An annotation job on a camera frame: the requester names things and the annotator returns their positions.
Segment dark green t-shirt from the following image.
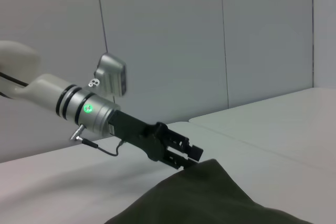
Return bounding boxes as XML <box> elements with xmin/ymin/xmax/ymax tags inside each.
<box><xmin>104</xmin><ymin>158</ymin><xmax>316</xmax><ymax>224</ymax></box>

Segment thin black cable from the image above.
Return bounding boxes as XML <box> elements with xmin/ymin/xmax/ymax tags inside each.
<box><xmin>69</xmin><ymin>124</ymin><xmax>128</xmax><ymax>157</ymax></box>

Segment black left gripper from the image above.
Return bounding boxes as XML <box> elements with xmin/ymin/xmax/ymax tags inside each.
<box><xmin>108</xmin><ymin>110</ymin><xmax>204</xmax><ymax>170</ymax></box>

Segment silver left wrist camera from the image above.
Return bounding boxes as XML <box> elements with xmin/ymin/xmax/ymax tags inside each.
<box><xmin>94</xmin><ymin>52</ymin><xmax>129</xmax><ymax>97</ymax></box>

